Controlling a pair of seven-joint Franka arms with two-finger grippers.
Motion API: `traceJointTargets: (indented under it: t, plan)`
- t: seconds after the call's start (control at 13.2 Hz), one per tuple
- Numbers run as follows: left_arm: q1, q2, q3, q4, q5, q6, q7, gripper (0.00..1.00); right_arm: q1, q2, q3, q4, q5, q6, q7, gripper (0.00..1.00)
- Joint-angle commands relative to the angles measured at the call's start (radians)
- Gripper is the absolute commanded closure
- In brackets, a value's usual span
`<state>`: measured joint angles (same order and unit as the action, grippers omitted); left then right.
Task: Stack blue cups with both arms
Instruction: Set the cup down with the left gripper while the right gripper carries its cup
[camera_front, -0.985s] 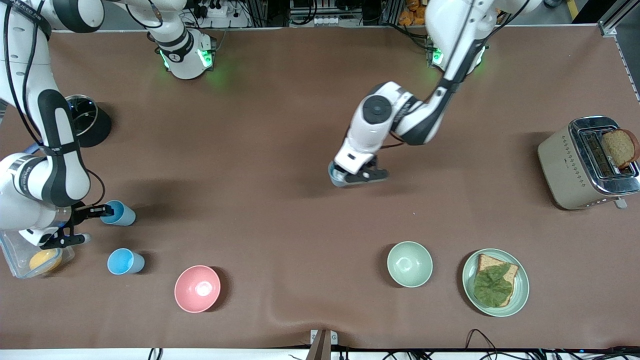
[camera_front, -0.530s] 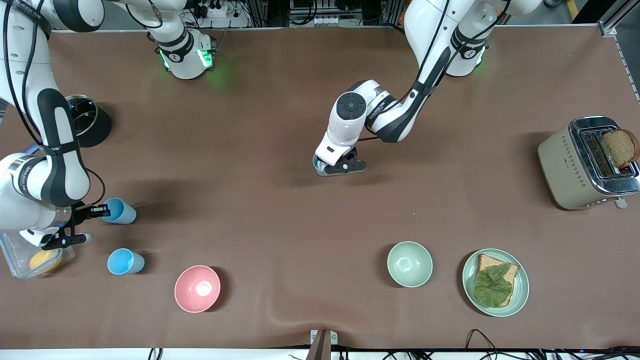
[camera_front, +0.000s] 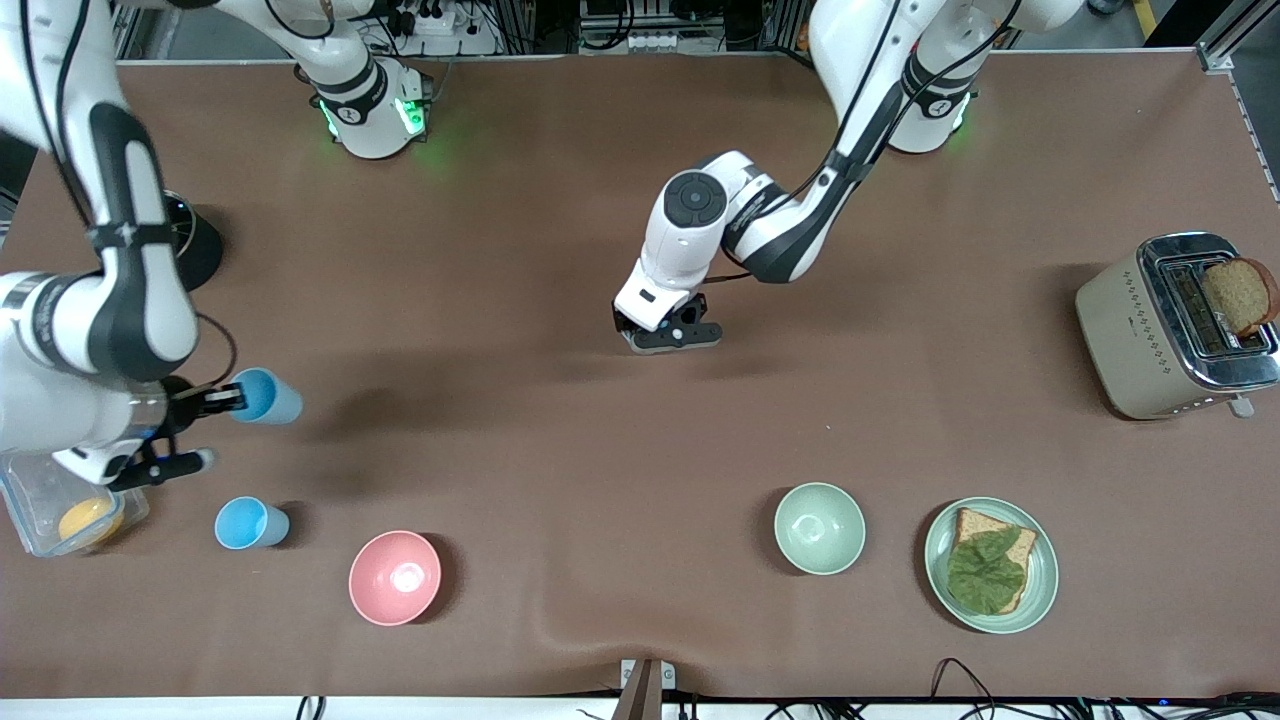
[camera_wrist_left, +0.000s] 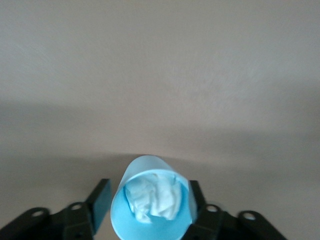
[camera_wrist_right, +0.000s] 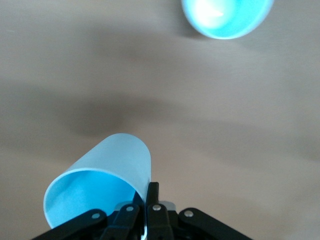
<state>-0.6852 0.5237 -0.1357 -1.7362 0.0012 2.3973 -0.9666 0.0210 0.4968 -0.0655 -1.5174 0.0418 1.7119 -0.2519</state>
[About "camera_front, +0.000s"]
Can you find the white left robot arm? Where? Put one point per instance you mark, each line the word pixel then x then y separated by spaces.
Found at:
pixel 780 230

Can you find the beige and chrome toaster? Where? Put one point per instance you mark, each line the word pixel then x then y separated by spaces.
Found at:
pixel 1120 340

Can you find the orange round food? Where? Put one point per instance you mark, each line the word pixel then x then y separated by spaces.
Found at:
pixel 88 520

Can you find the black round object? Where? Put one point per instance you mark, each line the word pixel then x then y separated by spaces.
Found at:
pixel 200 250

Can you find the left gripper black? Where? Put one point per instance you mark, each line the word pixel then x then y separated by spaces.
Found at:
pixel 618 321

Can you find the white power strip with plugs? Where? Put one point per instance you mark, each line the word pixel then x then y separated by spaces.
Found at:
pixel 440 25

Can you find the brown bread slice with lettuce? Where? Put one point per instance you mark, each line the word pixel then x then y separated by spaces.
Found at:
pixel 975 525

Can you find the aluminium frame profile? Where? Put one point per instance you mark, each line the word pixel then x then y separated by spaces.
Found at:
pixel 1235 30

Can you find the clear plastic container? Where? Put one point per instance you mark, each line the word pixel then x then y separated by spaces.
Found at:
pixel 30 520

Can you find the pink bowl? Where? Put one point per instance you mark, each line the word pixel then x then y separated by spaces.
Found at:
pixel 395 578

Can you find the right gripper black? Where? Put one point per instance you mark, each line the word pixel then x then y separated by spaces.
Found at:
pixel 183 407

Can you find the pale green plate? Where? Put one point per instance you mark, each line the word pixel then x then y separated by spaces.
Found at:
pixel 940 575

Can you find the pale green bowl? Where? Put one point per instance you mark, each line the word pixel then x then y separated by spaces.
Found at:
pixel 820 530

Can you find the brown bread slice in toaster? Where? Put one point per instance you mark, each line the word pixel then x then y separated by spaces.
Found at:
pixel 1240 295

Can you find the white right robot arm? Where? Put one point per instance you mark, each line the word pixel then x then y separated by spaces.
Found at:
pixel 120 300

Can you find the green lettuce leaf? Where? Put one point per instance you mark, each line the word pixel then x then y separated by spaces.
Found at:
pixel 985 575

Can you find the blue plastic cup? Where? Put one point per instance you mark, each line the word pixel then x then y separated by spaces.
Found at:
pixel 245 523
pixel 275 400

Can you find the metal table clamp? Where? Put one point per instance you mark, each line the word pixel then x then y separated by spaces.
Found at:
pixel 647 690

